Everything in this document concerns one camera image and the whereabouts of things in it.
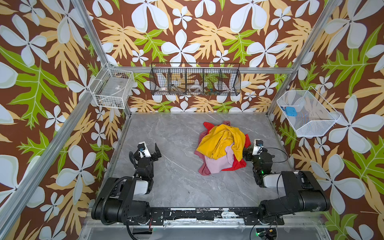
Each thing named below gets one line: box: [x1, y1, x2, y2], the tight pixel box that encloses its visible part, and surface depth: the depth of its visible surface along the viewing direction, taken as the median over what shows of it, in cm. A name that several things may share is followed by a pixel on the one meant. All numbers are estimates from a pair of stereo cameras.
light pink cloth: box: [204, 145, 234, 174], surface depth 88 cm
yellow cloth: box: [196, 124, 246, 162], surface depth 87 cm
